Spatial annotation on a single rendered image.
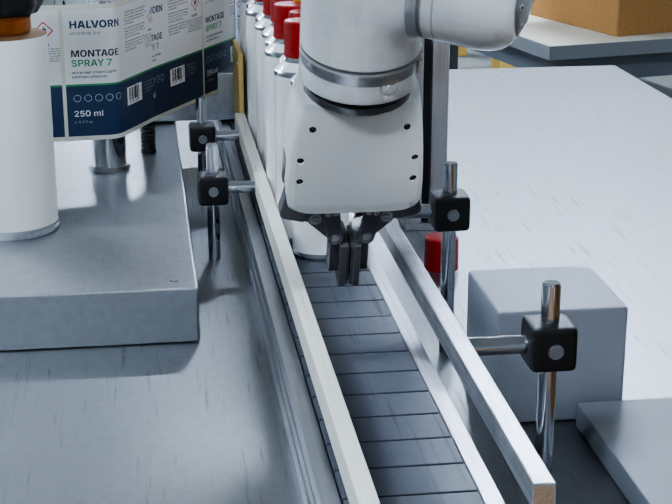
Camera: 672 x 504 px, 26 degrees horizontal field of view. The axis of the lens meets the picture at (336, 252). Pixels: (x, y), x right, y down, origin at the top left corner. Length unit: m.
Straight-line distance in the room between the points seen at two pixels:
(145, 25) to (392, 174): 0.66
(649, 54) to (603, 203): 1.52
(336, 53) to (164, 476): 0.31
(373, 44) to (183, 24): 0.80
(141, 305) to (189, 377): 0.09
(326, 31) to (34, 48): 0.46
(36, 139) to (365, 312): 0.38
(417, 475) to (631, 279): 0.57
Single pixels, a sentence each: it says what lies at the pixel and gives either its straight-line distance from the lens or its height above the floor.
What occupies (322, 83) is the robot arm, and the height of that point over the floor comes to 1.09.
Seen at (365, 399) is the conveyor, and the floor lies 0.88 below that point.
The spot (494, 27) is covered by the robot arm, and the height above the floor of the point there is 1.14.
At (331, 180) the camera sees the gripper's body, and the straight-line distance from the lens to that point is 1.05.
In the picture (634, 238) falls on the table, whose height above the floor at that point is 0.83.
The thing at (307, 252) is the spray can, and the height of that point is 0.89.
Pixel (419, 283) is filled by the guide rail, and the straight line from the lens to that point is 1.00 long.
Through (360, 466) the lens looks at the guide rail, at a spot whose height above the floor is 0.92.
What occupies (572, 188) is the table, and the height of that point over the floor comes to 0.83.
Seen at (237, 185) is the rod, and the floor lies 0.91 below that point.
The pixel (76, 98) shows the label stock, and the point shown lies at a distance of 1.60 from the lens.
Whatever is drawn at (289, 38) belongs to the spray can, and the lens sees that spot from 1.32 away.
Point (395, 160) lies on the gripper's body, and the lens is 1.04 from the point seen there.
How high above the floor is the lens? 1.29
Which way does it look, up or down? 18 degrees down
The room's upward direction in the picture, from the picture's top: straight up
